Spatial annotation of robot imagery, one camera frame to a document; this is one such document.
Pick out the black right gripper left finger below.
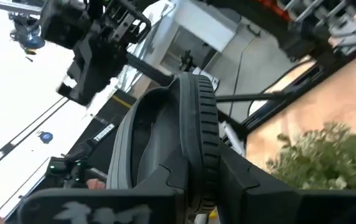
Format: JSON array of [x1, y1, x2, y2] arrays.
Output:
[[18, 148, 188, 224]]

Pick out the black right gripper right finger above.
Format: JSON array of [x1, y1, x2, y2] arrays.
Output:
[[216, 141, 356, 224]]

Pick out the green plant in black pot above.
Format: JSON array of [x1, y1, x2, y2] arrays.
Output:
[[266, 119, 356, 192]]

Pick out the red and black cart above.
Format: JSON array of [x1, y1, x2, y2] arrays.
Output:
[[251, 0, 294, 21]]

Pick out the white metal frame bracket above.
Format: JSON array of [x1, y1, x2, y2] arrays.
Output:
[[221, 121, 245, 157]]

